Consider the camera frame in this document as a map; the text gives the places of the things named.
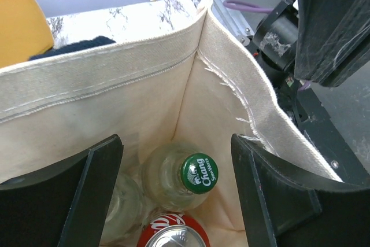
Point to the clear bottle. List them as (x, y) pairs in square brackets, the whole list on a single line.
[(125, 213), (177, 176)]

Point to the cream cylinder orange yellow face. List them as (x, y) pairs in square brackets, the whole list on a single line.
[(24, 31)]

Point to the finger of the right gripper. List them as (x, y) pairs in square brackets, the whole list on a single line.
[(333, 40)]

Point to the beige canvas bag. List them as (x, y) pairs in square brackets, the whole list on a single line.
[(197, 84)]

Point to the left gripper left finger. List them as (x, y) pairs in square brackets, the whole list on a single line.
[(64, 204)]

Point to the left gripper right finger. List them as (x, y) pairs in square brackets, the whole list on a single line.
[(285, 205)]

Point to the red soda can front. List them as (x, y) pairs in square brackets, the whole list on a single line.
[(173, 229)]

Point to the clear bottle front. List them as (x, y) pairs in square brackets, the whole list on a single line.
[(125, 213)]

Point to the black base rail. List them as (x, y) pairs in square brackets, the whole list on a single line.
[(309, 115)]

